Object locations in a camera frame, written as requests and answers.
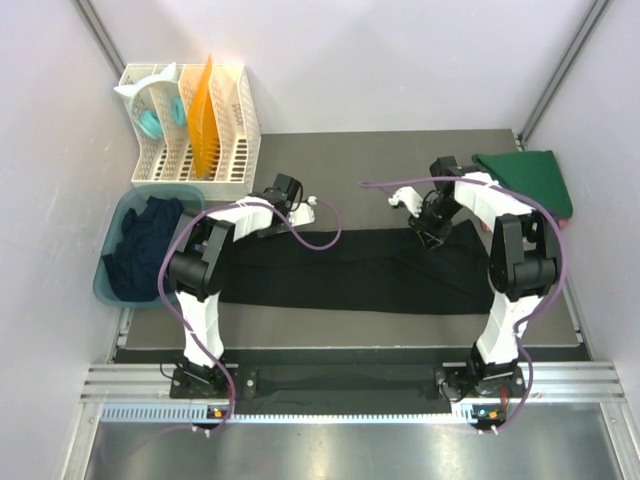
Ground folded green t shirt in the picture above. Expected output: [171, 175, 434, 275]
[472, 151, 574, 220]

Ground corner aluminium post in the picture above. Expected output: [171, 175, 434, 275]
[515, 0, 612, 150]
[71, 0, 126, 80]

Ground orange plastic folder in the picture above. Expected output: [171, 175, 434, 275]
[187, 55, 219, 179]

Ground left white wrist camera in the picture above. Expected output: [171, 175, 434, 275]
[288, 196, 318, 227]

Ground white file organizer rack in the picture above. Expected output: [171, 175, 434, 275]
[131, 62, 261, 201]

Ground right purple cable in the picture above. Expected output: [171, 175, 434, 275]
[359, 174, 569, 434]

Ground teal plastic bin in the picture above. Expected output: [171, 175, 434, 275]
[93, 183, 205, 309]

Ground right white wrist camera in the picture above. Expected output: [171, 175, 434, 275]
[388, 186, 424, 218]

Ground purple cable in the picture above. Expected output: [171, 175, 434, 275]
[359, 174, 569, 434]
[157, 197, 344, 436]

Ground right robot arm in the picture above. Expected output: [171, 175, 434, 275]
[389, 156, 561, 401]

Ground right corner aluminium post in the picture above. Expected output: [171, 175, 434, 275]
[515, 0, 612, 150]

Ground aluminium frame rail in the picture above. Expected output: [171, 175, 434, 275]
[80, 362, 625, 403]

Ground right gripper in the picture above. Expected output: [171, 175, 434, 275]
[407, 197, 463, 251]

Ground black t shirt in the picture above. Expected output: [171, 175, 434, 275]
[220, 220, 494, 315]

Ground teal cat ear headphones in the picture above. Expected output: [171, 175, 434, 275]
[114, 62, 187, 141]

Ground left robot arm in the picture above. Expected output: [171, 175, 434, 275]
[166, 174, 314, 398]

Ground left corner aluminium post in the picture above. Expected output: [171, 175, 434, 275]
[71, 0, 126, 80]

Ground white cable duct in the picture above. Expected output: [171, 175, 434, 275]
[100, 403, 500, 425]

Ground navy blue t shirt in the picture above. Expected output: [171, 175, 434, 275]
[102, 196, 184, 303]

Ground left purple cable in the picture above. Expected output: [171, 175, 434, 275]
[157, 197, 344, 436]

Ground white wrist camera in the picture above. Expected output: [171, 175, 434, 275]
[388, 186, 424, 218]
[288, 196, 318, 227]

